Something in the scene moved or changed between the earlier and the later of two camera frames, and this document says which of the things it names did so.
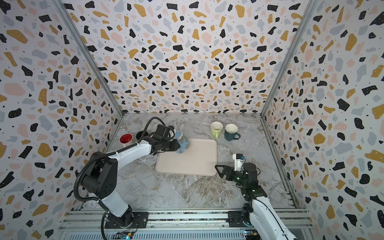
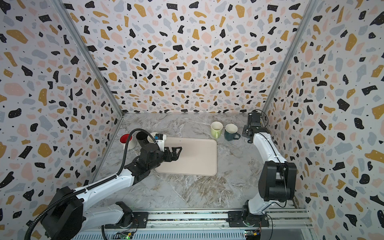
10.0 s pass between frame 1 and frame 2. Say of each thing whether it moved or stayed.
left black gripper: moved
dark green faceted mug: stayed
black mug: stayed
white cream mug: stayed
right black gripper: moved
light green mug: stayed
